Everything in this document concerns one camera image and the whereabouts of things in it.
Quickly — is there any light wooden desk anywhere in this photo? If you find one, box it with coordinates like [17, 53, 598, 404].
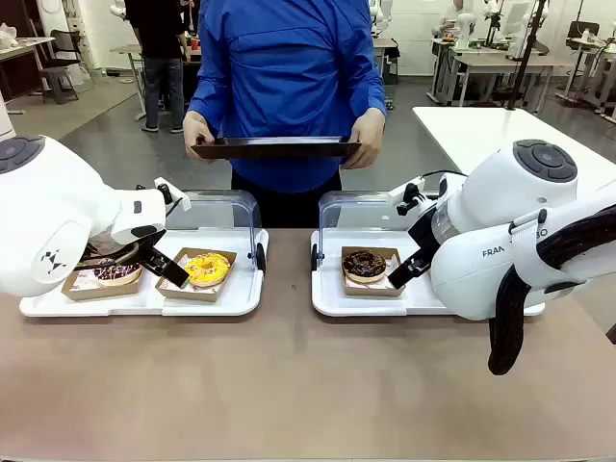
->
[0, 36, 57, 116]

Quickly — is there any clear plastic tray lid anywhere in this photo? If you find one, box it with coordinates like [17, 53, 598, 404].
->
[166, 190, 267, 276]
[311, 190, 449, 271]

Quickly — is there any person's right hand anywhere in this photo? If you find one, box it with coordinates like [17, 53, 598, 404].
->
[182, 109, 222, 163]

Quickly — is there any chocolate donut with coloured sprinkles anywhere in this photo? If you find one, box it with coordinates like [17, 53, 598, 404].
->
[92, 262, 144, 289]

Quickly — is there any person in blue shirt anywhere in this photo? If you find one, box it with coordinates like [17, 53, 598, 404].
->
[185, 0, 389, 230]

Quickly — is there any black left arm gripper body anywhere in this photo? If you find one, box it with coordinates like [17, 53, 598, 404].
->
[79, 229, 167, 264]

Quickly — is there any bystander in black shirt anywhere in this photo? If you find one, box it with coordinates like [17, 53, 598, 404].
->
[123, 0, 188, 135]

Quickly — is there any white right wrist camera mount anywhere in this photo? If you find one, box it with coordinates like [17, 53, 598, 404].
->
[388, 178, 430, 217]

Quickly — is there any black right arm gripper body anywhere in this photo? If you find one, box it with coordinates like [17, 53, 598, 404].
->
[407, 201, 449, 256]

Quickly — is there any black cable sleeve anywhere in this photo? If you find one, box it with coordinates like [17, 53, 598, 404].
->
[486, 204, 616, 376]

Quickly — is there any person's left hand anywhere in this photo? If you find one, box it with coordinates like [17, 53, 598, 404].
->
[339, 108, 387, 169]

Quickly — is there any sprinkled chocolate donut in box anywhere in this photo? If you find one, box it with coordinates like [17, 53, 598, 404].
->
[61, 267, 145, 302]

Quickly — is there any black office chair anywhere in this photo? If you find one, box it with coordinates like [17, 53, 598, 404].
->
[38, 29, 84, 105]

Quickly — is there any dark chocolate donut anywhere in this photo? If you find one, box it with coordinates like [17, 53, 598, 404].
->
[340, 245, 406, 295]

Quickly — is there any grey workbench with white legs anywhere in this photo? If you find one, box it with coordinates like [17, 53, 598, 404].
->
[426, 38, 562, 115]

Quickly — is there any yellow frosted donut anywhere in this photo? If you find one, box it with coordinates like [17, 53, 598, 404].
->
[154, 246, 239, 303]
[185, 250, 231, 289]

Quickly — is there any black stand pole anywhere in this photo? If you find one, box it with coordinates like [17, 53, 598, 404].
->
[505, 0, 551, 112]

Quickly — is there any white display tray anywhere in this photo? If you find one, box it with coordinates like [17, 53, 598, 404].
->
[18, 228, 270, 318]
[310, 228, 548, 318]

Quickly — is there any person's right forearm blue sleeve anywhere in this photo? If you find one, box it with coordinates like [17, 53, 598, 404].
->
[185, 62, 233, 127]

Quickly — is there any dark brown serving tray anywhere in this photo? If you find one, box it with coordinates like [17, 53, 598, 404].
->
[191, 136, 363, 161]

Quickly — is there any person's left forearm blue sleeve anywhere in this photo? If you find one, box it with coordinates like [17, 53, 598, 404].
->
[336, 62, 389, 127]

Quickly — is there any seated person in white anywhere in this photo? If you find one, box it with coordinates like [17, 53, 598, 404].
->
[431, 0, 471, 39]

